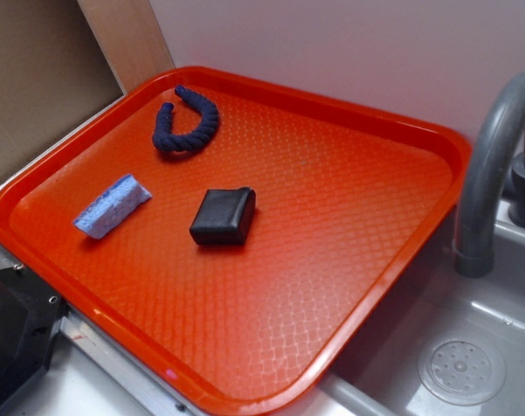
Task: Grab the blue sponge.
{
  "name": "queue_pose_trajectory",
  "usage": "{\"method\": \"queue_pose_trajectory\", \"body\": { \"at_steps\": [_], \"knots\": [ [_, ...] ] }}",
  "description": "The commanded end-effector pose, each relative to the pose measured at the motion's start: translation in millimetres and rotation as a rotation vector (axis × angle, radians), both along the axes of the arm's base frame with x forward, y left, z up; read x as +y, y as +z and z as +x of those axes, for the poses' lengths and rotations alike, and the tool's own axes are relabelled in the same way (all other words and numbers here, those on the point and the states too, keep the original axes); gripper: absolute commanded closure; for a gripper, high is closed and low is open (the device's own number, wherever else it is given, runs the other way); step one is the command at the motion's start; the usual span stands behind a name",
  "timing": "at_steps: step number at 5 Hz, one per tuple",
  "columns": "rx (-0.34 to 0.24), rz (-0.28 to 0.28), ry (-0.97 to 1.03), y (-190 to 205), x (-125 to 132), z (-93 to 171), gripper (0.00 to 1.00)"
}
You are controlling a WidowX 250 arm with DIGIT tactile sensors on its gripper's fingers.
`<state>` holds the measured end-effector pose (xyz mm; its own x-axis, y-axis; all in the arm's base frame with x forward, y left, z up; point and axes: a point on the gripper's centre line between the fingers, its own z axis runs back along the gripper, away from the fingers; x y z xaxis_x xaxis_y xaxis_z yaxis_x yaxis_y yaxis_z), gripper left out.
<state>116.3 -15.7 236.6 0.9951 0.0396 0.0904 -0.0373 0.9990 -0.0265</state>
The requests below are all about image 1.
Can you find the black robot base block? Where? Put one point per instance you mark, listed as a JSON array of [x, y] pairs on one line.
[[30, 319]]

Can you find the blue sponge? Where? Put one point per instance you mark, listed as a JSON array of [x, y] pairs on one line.
[[112, 207]]

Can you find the black rectangular block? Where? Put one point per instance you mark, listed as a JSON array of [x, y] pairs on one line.
[[224, 217]]

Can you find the orange plastic tray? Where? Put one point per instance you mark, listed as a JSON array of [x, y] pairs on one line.
[[346, 196]]

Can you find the grey curved faucet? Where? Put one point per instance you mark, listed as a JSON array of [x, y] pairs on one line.
[[488, 176]]

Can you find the light wooden board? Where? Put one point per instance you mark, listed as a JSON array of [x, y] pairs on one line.
[[130, 38]]

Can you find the grey plastic sink basin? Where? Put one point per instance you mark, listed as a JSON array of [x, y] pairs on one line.
[[377, 373]]

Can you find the brown cardboard panel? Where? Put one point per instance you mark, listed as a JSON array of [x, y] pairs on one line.
[[53, 77]]

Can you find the round sink drain strainer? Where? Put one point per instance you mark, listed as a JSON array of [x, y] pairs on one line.
[[461, 370]]

